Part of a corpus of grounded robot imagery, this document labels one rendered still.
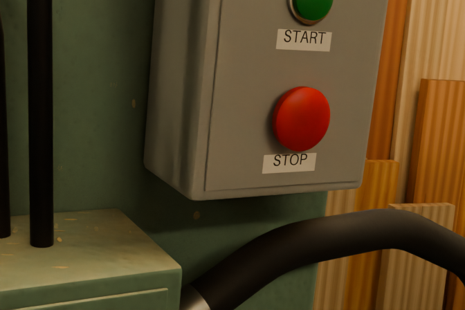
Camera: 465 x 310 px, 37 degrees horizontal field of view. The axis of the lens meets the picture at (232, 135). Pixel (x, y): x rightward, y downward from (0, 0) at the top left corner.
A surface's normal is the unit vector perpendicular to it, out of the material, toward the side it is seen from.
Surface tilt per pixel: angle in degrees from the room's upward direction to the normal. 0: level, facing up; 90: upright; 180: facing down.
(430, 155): 88
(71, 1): 90
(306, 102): 81
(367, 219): 30
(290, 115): 88
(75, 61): 90
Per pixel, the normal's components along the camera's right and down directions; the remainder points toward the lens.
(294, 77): 0.49, 0.23
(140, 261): 0.10, -0.97
